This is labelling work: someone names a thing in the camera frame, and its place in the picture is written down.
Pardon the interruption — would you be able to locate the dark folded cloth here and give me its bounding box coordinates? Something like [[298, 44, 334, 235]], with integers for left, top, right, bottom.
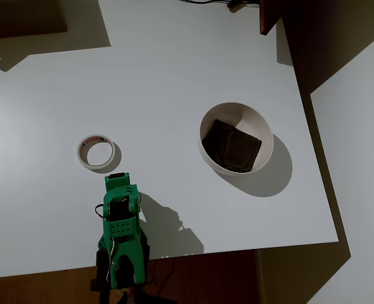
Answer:
[[201, 118, 263, 174]]

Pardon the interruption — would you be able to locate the red-brown wooden furniture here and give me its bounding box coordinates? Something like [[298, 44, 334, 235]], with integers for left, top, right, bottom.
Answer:
[[259, 0, 283, 36]]

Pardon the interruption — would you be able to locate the black cable at base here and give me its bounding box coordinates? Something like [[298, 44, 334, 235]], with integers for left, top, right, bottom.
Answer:
[[147, 256, 176, 288]]

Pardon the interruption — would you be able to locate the white masking tape roll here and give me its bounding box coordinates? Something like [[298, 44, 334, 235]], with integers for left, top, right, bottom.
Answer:
[[76, 134, 117, 172]]

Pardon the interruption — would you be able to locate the dark brown board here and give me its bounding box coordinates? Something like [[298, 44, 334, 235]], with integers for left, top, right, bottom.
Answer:
[[0, 0, 69, 41]]

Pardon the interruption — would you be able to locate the beige round bowl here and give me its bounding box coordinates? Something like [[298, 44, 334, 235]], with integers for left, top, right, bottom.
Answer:
[[198, 102, 274, 176]]

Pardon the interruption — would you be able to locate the black cable on table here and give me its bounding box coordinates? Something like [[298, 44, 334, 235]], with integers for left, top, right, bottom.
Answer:
[[177, 0, 261, 11]]

